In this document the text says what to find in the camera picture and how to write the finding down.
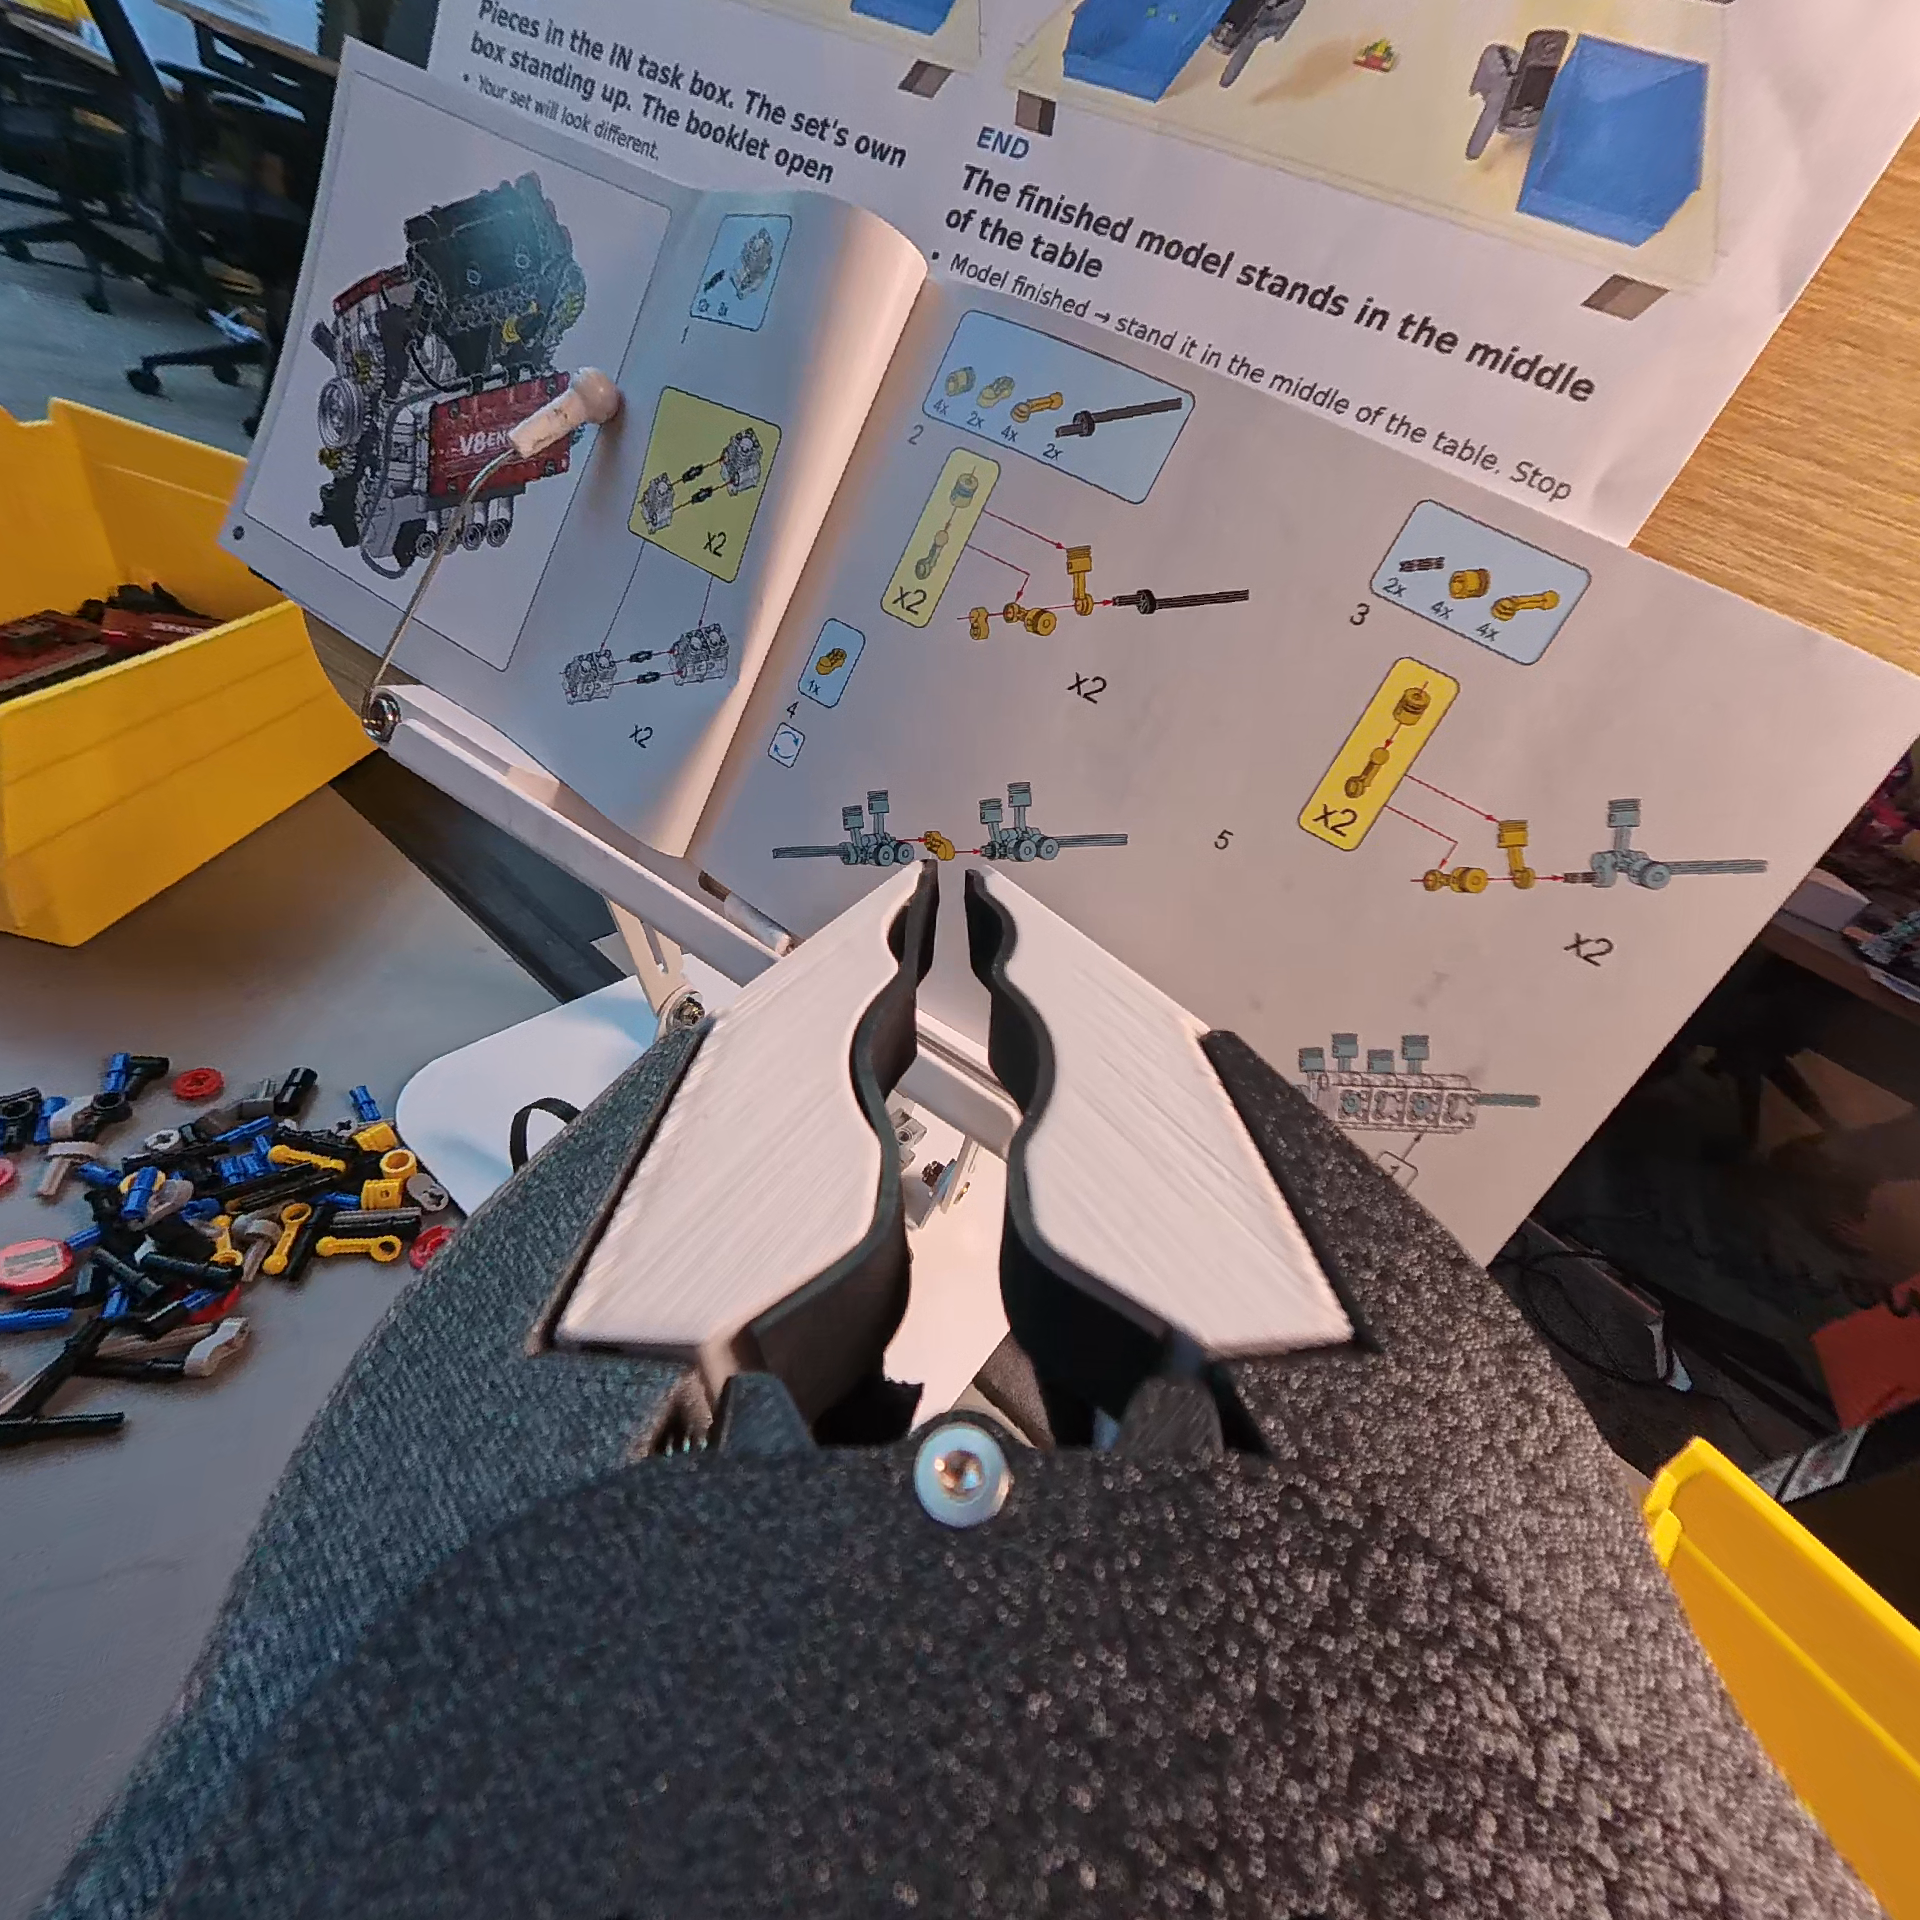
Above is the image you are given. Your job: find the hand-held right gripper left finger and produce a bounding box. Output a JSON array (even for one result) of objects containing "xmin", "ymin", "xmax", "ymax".
[{"xmin": 547, "ymin": 856, "xmax": 945, "ymax": 1424}]

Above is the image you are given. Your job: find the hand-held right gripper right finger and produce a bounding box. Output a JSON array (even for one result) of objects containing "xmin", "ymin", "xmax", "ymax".
[{"xmin": 961, "ymin": 867, "xmax": 1365, "ymax": 1444}]

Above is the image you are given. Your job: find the pile of small toy pieces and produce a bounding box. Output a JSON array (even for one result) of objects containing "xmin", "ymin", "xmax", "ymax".
[{"xmin": 0, "ymin": 1050, "xmax": 459, "ymax": 1448}]

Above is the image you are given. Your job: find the grey desk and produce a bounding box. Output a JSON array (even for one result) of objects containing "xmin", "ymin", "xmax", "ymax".
[{"xmin": 0, "ymin": 749, "xmax": 723, "ymax": 1920}]

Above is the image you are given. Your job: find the printed task sheet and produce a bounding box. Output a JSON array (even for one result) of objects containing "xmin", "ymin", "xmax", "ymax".
[{"xmin": 428, "ymin": 0, "xmax": 1920, "ymax": 544}]

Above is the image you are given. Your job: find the white book stand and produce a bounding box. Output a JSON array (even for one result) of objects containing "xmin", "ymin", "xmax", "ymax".
[{"xmin": 363, "ymin": 119, "xmax": 1920, "ymax": 1397}]

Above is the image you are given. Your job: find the yellow plastic bin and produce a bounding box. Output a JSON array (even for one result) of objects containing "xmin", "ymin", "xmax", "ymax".
[
  {"xmin": 1642, "ymin": 1438, "xmax": 1920, "ymax": 1920},
  {"xmin": 0, "ymin": 397, "xmax": 377, "ymax": 947}
]

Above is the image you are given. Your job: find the heap of red black parts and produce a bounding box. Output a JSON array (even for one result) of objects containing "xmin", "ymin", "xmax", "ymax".
[{"xmin": 0, "ymin": 583, "xmax": 230, "ymax": 701}]

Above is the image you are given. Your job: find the instruction booklet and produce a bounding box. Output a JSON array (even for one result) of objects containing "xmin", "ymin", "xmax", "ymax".
[{"xmin": 221, "ymin": 37, "xmax": 1920, "ymax": 1268}]

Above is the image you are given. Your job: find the black office chair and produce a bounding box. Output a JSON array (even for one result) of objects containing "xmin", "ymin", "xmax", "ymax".
[{"xmin": 118, "ymin": 0, "xmax": 347, "ymax": 404}]

